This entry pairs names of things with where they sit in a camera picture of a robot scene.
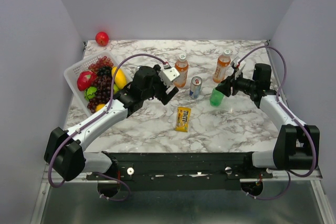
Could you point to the white plastic fruit basket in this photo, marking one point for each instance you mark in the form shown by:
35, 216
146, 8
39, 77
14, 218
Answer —
72, 73

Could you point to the yellow lemon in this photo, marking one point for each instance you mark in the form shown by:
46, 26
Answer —
99, 107

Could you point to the green plastic bottle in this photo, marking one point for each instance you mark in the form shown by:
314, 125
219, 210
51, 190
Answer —
216, 96

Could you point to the orange bottle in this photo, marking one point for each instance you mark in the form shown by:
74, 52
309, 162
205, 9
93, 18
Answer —
223, 62
182, 67

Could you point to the black grape bunch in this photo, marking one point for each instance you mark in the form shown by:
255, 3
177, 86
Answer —
105, 71

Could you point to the orange bottle front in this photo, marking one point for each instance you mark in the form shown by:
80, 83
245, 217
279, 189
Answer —
223, 62

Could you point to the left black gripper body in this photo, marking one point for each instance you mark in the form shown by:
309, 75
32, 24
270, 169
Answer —
159, 88

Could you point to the yellow mango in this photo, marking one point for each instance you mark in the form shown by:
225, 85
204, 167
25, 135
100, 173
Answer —
120, 80

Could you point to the red dragon fruit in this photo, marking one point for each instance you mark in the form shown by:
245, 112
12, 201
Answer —
85, 79

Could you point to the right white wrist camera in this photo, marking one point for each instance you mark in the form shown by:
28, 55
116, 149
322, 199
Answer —
238, 65

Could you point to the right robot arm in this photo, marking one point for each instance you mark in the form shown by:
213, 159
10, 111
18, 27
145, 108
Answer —
297, 143

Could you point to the purple grape bunch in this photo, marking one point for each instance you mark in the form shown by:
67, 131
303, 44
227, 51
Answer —
103, 85

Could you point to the yellow candy bag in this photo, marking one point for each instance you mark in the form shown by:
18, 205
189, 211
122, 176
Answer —
183, 117

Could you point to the red grape bunch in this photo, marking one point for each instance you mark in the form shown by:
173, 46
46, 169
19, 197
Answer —
100, 63

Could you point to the red apple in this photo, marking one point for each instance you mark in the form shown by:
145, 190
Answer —
102, 38

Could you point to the black base frame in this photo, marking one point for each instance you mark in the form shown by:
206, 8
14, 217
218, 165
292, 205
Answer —
184, 171

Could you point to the green apple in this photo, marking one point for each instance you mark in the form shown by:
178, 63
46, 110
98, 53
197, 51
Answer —
115, 89

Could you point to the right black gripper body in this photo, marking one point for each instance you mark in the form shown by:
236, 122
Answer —
240, 84

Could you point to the green round fruit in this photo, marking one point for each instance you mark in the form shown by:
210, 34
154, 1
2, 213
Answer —
90, 93

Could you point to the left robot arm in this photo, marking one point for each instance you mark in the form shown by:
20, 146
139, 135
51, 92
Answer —
65, 152

